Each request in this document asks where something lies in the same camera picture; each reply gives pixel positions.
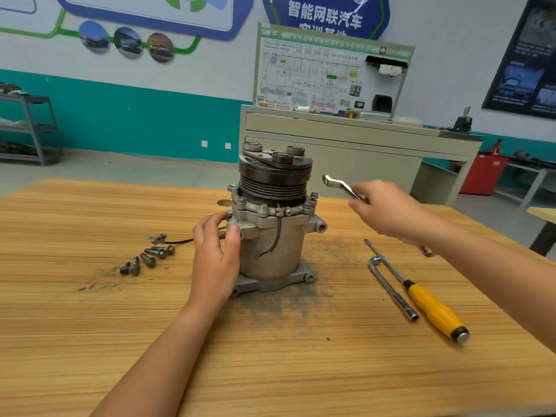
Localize person's right hand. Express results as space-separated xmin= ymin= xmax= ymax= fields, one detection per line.
xmin=348 ymin=178 xmax=433 ymax=248

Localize person's left hand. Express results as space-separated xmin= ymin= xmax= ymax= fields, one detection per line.
xmin=186 ymin=211 xmax=243 ymax=315

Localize silver combination wrench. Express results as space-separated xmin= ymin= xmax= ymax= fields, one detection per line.
xmin=322 ymin=173 xmax=434 ymax=258

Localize grey metal compressor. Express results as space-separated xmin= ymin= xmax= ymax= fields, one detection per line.
xmin=148 ymin=142 xmax=328 ymax=297

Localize person's right forearm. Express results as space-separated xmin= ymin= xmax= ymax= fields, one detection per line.
xmin=408 ymin=217 xmax=556 ymax=353

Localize person's left forearm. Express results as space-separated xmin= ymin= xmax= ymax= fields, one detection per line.
xmin=91 ymin=299 xmax=214 ymax=417

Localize silver L-shaped socket wrench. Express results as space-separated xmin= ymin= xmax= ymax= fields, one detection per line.
xmin=367 ymin=255 xmax=420 ymax=323

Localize red cabinet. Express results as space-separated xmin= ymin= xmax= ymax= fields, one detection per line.
xmin=459 ymin=152 xmax=511 ymax=196

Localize small black device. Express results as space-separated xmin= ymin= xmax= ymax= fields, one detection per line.
xmin=451 ymin=105 xmax=474 ymax=133

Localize beige workbench cabinet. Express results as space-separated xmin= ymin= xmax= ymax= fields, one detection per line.
xmin=238 ymin=104 xmax=484 ymax=207

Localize wooden side table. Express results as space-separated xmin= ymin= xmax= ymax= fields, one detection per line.
xmin=525 ymin=206 xmax=556 ymax=257

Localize white wiring display board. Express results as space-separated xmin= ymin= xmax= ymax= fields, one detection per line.
xmin=252 ymin=23 xmax=415 ymax=116

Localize grey metal shelf cart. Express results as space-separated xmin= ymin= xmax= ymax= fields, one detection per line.
xmin=0 ymin=82 xmax=64 ymax=166

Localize blue rounded infographic panel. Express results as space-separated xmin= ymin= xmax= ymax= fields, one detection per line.
xmin=52 ymin=0 xmax=255 ymax=42

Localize yellow handled screwdriver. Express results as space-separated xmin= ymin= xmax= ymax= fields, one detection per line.
xmin=364 ymin=239 xmax=471 ymax=345

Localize dark wall poster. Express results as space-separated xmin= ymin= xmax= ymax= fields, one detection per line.
xmin=482 ymin=0 xmax=556 ymax=120

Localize blue hexagon wall sign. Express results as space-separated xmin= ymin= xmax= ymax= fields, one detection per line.
xmin=261 ymin=0 xmax=391 ymax=40

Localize round photo wall decal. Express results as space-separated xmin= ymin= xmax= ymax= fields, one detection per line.
xmin=147 ymin=32 xmax=177 ymax=63
xmin=113 ymin=25 xmax=144 ymax=59
xmin=78 ymin=20 xmax=111 ymax=54

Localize white infographic wall panel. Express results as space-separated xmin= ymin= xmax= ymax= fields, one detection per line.
xmin=0 ymin=0 xmax=38 ymax=16

